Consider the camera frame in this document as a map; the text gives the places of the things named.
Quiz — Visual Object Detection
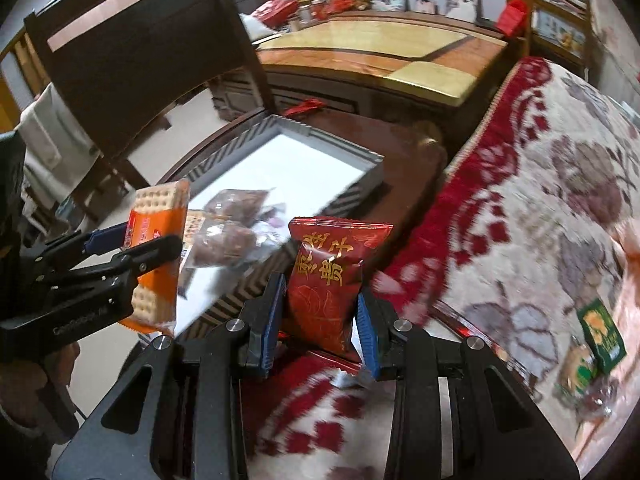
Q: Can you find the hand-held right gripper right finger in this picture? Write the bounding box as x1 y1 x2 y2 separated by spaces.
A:
356 291 581 480

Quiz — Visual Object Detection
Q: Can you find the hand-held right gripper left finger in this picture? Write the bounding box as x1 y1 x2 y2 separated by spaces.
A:
52 271 288 480

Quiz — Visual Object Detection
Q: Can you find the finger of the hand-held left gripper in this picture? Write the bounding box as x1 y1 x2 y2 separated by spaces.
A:
35 234 183 321
20 224 130 281

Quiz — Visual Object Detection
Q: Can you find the orange cracker packet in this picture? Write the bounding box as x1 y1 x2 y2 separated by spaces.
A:
122 179 192 338
182 210 211 256

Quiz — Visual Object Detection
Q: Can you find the red gold print snack packet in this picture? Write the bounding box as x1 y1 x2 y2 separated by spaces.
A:
286 216 393 361

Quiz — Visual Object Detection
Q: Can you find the striped cardboard box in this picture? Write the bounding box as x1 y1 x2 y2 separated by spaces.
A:
135 114 386 341

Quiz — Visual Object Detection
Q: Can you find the dark green snack packet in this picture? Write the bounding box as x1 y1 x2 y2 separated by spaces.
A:
576 299 627 375

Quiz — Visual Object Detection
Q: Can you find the clear bag of red dates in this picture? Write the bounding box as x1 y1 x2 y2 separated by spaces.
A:
575 375 621 418

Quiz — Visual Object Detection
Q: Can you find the person's left hand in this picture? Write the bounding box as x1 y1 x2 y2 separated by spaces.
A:
0 345 76 428

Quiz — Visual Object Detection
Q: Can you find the clear bag of brown pastry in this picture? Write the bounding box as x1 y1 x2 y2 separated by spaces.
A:
180 220 286 301
205 187 273 226

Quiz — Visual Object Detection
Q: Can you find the purple snack packet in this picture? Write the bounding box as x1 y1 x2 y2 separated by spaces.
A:
260 202 288 228

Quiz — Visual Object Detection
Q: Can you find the white garment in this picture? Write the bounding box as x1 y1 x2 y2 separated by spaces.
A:
17 82 101 196

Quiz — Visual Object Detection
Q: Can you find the dark wooden chair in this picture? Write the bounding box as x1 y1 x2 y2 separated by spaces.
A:
22 0 448 341

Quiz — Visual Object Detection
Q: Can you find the round pastry in green wrapper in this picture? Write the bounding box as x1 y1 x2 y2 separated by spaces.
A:
557 342 598 396

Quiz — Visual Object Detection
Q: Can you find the red tassel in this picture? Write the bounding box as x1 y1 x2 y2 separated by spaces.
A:
282 100 326 117

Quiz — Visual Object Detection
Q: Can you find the beige floral fleece blanket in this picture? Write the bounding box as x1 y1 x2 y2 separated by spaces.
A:
240 55 640 480

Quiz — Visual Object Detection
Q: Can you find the pink quilted blanket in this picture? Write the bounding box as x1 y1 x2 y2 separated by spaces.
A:
570 220 640 466

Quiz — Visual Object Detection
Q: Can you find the red gift box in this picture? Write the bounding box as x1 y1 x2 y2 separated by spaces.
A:
250 0 301 28

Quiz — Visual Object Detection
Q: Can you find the low wooden cabinet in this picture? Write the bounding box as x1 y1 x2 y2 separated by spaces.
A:
210 10 508 126

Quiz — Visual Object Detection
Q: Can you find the red gift bag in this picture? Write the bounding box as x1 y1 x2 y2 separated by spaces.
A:
497 0 531 37

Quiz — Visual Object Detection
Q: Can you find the wooden shelf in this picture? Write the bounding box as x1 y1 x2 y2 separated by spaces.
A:
525 0 593 76

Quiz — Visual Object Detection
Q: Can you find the large wedding photo frame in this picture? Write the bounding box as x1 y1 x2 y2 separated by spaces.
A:
445 0 483 23

